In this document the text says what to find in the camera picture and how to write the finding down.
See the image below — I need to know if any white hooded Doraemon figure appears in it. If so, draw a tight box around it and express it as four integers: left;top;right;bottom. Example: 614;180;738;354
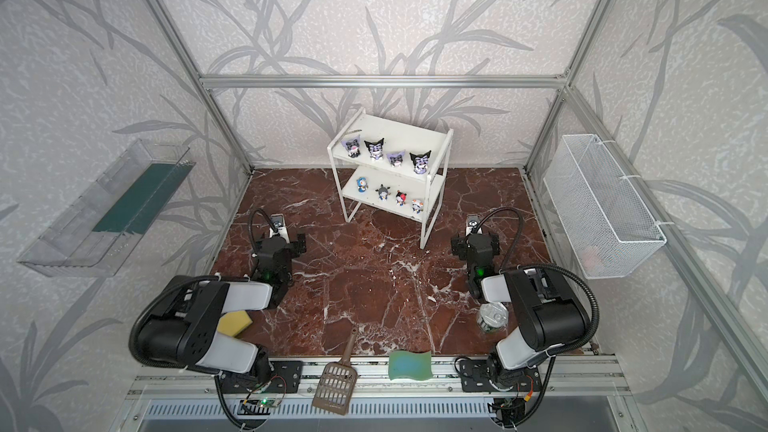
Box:
411;198;424;214

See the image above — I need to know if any red hat Doraemon figure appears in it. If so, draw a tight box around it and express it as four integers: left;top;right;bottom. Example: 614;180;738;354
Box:
395;191;407;206

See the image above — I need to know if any purple bat Kuromi figure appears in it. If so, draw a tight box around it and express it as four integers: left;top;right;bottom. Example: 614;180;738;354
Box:
410;151;431;175

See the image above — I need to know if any small grey bunny figure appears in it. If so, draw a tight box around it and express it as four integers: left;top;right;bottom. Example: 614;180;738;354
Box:
376;185;390;201

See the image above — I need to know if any purple striped Kuromi figure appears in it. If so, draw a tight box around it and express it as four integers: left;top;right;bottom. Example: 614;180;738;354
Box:
387;151;406;167

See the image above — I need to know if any purple dress Kuromi figure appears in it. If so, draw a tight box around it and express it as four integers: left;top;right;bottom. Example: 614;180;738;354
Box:
341;135;361;158

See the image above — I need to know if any black Kuromi figure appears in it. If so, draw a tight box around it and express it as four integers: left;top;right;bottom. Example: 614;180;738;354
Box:
364;138;385;161

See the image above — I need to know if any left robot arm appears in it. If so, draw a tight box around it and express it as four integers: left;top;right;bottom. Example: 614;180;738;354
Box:
128;233;307;386

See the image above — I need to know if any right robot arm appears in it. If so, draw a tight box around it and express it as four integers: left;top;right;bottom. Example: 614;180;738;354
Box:
451;232;599;392

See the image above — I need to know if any white two-tier metal shelf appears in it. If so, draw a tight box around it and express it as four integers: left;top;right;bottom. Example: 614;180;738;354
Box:
327;110;454;248

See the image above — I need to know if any silver tin can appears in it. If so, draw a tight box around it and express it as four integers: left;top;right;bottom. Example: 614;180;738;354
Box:
477;302;509;333

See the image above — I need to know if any yellow green sponge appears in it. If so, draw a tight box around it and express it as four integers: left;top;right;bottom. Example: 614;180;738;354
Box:
217;311;253;337

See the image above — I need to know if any green wavy sponge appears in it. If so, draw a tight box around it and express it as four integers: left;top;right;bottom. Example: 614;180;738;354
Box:
388;350;433;381

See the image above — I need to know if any brown plastic litter scoop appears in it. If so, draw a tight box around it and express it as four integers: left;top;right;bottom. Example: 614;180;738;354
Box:
312;327;358;416

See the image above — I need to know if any small circuit board with LED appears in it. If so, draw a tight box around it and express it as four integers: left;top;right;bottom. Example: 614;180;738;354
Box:
241;397;283;414

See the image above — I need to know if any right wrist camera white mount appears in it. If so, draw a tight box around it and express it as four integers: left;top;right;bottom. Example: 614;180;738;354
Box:
465;214;482;235

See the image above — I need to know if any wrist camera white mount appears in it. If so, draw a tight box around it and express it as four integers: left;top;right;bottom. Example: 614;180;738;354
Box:
465;214;482;235
270;214;290;242

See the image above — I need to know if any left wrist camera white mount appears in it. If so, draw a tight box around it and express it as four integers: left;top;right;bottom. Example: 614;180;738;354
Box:
270;214;290;242

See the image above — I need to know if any white wire mesh basket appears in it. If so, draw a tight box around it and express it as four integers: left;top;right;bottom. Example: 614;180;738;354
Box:
544;134;667;279

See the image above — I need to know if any clear plastic wall tray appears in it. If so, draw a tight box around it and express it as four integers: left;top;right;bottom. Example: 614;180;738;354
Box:
18;139;196;278

